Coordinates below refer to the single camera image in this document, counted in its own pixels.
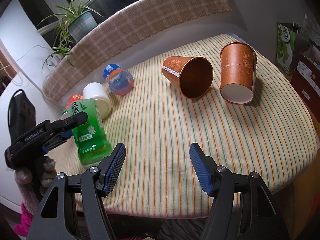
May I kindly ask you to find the potted spider plant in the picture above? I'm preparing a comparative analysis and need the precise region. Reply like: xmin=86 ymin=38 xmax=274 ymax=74
xmin=43 ymin=0 xmax=102 ymax=67

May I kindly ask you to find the white plastic cup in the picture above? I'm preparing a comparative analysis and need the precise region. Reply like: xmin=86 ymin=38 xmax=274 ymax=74
xmin=82 ymin=82 xmax=112 ymax=119

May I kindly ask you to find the blue orange bottle cup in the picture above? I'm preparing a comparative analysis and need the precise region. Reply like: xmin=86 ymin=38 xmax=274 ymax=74
xmin=103 ymin=63 xmax=134 ymax=96

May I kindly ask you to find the striped table cloth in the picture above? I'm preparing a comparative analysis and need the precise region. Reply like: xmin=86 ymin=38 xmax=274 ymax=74
xmin=103 ymin=34 xmax=319 ymax=218

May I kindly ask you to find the black bag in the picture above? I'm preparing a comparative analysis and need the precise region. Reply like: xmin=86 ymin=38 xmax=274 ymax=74
xmin=7 ymin=89 xmax=36 ymax=143

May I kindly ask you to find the green tea bottle cup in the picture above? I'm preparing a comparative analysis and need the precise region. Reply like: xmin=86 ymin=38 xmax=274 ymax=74
xmin=65 ymin=99 xmax=112 ymax=169

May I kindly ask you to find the lying orange paper cup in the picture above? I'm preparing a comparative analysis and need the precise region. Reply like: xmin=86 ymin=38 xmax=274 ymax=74
xmin=162 ymin=56 xmax=214 ymax=100

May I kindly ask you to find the plaid beige sill cloth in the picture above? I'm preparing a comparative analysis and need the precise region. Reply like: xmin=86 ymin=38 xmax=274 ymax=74
xmin=42 ymin=0 xmax=232 ymax=102

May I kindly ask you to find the green paper bag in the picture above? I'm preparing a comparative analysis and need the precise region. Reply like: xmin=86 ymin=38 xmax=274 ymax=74
xmin=276 ymin=23 xmax=309 ymax=75

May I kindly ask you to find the white cable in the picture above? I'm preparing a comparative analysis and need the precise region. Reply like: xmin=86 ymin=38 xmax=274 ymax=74
xmin=0 ymin=44 xmax=54 ymax=95

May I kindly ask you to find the gloved left hand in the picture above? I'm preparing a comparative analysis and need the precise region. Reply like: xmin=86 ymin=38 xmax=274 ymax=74
xmin=14 ymin=156 xmax=57 ymax=215

